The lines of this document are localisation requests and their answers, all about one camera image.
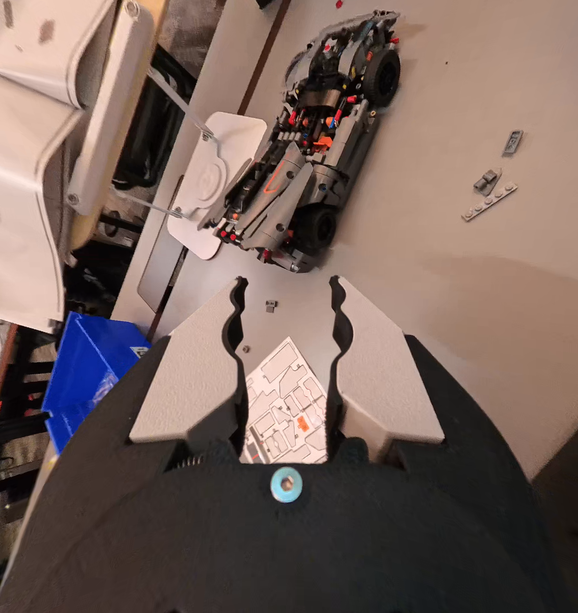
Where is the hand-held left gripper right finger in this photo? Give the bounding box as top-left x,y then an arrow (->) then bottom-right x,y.
326,275 -> 445,463

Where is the lego instruction booklet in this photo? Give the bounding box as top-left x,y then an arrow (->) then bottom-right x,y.
0,0 -> 122,333

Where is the small grey lego assembly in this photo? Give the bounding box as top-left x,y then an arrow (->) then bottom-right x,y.
473,167 -> 503,196

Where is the lego sticker sheet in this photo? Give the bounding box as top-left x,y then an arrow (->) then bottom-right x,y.
240,337 -> 329,464

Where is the long grey studded lego plate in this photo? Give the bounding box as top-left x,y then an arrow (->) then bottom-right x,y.
461,183 -> 519,222

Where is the white and wooden book stand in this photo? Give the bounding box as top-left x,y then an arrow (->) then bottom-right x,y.
66,0 -> 269,261

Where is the black office chair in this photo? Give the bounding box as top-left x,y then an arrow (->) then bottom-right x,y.
112,45 -> 196,192

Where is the grey lego car model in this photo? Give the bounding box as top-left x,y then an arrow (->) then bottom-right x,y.
212,10 -> 403,275

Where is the blue storage bin with tag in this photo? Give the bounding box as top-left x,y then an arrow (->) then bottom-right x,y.
42,311 -> 151,456

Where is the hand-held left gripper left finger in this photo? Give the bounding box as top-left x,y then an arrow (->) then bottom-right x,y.
129,276 -> 249,443

